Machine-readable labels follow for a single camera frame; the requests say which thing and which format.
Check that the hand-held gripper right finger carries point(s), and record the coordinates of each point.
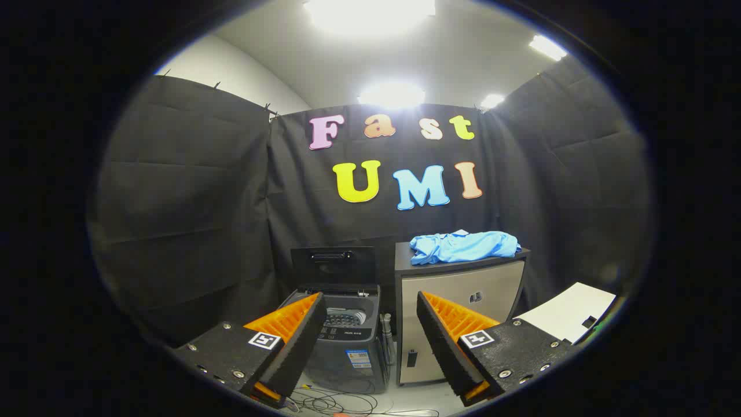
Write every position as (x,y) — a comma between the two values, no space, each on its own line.
(443,347)

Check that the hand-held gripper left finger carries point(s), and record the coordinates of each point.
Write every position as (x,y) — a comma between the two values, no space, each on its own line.
(298,347)

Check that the grey washing machine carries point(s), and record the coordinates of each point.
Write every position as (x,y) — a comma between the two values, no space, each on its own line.
(353,353)

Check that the light blue shirt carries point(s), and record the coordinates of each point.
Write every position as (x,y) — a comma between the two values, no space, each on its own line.
(463,248)

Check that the grey cabinet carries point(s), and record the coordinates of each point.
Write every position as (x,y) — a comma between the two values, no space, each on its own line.
(463,289)

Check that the white flat board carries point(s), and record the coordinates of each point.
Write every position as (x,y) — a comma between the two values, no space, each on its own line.
(570,313)

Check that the black backdrop cloth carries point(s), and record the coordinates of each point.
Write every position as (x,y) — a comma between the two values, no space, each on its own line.
(202,202)

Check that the small round ceiling light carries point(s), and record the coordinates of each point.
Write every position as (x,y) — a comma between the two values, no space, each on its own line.
(492,101)

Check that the long strip ceiling light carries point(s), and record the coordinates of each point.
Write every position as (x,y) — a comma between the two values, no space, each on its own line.
(547,47)

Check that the large ceiling light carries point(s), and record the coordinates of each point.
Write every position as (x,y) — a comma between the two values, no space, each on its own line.
(370,14)

